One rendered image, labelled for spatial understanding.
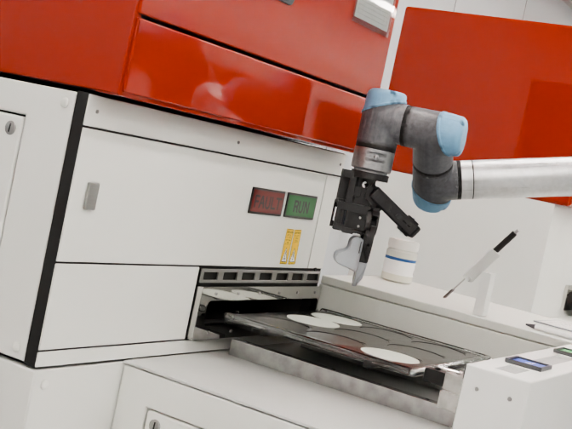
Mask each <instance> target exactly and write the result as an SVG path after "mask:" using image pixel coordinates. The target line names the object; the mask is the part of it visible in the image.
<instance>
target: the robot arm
mask: <svg viewBox="0 0 572 429"><path fill-rule="evenodd" d="M406 100H407V96H406V95H405V94H403V93H400V92H397V91H392V90H389V89H379V88H372V89H370V90H369V91H368V93H367V96H366V100H365V103H364V107H363V109H362V116H361V121H360V125H359V130H358V134H357V142H356V145H355V149H354V153H353V157H352V164H351V166H352V167H354V168H353V169H352V170H350V169H342V171H341V176H340V183H339V187H338V191H337V195H336V199H335V202H334V207H333V211H332V215H331V219H330V223H329V225H330V226H332V228H333V229H335V230H339V231H341V232H344V233H349V234H353V233H357V234H360V237H359V236H357V235H353V236H351V237H350V238H349V240H348V244H347V246H346V247H345V248H343V249H337V250H336V251H335V252H334V260H335V261H336V262H337V263H338V264H340V265H342V266H344V267H346V268H348V269H350V270H352V271H353V276H352V286H356V285H357V284H358V283H359V282H360V281H361V279H362V278H363V275H364V272H365V269H366V265H367V263H368V260H369V255H370V252H371V249H372V245H373V241H374V237H375V234H376V232H377V228H378V225H379V219H380V211H381V210H382V211H383V212H384V213H385V214H386V215H387V216H388V217H389V218H390V219H391V220H392V221H393V222H394V223H395V224H396V225H397V229H398V230H399V231H400V233H402V234H403V235H404V236H405V237H414V236H415V235H416V234H417V233H418V232H419V231H420V228H419V227H418V225H419V224H418V223H417V222H416V220H415V218H412V217H411V216H410V215H406V214H405V213H404V212H403V211H402V210H401V209H400V208H399V207H398V206H397V205H396V204H395V203H394V202H393V201H392V200H391V199H390V198H389V197H388V196H387V195H386V194H385V193H384V192H383V191H382V190H381V189H380V188H379V187H378V186H376V185H375V182H376V181H381V182H385V183H388V179H389V176H387V174H390V173H391V172H392V164H393V160H394V156H395V152H396V149H397V145H400V146H405V147H409V148H413V179H412V182H411V187H412V196H413V200H414V203H415V205H416V206H417V207H418V208H419V209H421V210H423V211H425V212H428V213H438V212H440V211H442V210H445V209H446V208H448V206H449V205H450V202H451V200H461V199H490V198H518V197H572V157H529V158H507V159H484V160H457V161H453V158H454V157H458V156H459V155H460V154H461V153H462V152H463V149H464V146H465V144H466V135H467V130H468V123H467V120H466V119H465V118H464V117H462V116H458V115H456V114H453V113H449V112H439V111H434V110H429V109H425V108H420V107H415V106H410V105H407V101H406ZM365 181H366V182H367V183H366V184H364V186H365V187H363V186H362V184H363V182H365ZM335 207H337V208H336V212H335ZM334 212H335V219H334V220H333V216H334Z"/></svg>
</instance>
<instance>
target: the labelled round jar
mask: <svg viewBox="0 0 572 429"><path fill-rule="evenodd" d="M388 245H389V248H387V250H386V256H385V260H384V265H383V268H382V273H381V277H382V278H383V279H385V280H388V281H392V282H395V283H403V284H411V283H412V278H413V275H414V271H415V263H416V259H417V254H416V253H417V252H418V251H419V247H420V245H419V243H417V242H413V241H409V240H406V239H402V238H397V237H389V242H388Z"/></svg>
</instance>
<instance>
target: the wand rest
mask: <svg viewBox="0 0 572 429"><path fill-rule="evenodd" d="M500 256H501V254H500V252H499V253H497V252H495V251H494V250H493V249H492V248H490V249H489V250H488V251H487V252H486V253H485V254H484V255H483V256H482V257H481V258H480V259H479V260H478V261H476V262H475V263H474V264H473V265H472V266H471V267H470V268H469V269H468V270H467V271H466V272H465V273H464V274H462V277H463V278H464V279H465V280H466V281H467V282H470V283H472V282H473V281H474V280H475V279H476V278H477V277H478V276H479V275H480V274H481V277H480V281H479V285H478V292H477V297H476V300H475V305H474V308H473V313H472V314H475V315H479V316H481V317H483V316H487V313H488V309H489V303H490V298H491V295H492V290H493V287H494V282H495V275H496V274H494V273H491V272H484V271H485V270H486V269H487V268H488V267H489V266H490V265H491V264H492V263H493V262H494V261H495V260H496V259H498V258H499V257H500Z"/></svg>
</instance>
